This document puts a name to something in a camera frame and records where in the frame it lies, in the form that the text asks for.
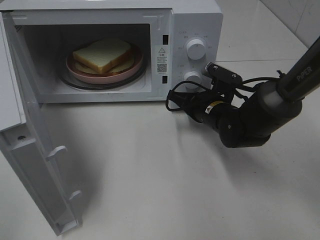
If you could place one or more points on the upper sandwich bread slice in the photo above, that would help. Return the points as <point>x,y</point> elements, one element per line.
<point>103,55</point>

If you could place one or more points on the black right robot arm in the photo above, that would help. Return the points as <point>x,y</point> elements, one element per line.
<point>246,112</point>

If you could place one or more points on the warning label sticker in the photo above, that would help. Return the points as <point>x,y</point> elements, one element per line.
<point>161,59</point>

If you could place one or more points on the lower white timer knob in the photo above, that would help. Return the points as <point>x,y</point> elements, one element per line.
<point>192,76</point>

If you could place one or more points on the upper white power knob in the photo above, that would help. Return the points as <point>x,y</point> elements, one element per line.
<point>196,48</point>

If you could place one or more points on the white microwave door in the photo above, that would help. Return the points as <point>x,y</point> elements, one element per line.
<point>25,141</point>

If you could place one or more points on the pink plate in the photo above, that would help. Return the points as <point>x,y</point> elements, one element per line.
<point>110,80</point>

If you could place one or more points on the lower sandwich bread slice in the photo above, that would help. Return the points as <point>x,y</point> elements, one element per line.
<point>115,70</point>

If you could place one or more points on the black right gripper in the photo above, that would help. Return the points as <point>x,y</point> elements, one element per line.
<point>191,102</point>

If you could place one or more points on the white microwave oven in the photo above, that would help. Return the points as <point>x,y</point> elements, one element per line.
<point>48,30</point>

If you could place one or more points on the glass microwave turntable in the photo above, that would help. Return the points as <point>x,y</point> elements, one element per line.
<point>68,79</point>

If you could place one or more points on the sandwich bread slice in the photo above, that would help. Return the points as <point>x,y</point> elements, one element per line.
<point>115,70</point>
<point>103,55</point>

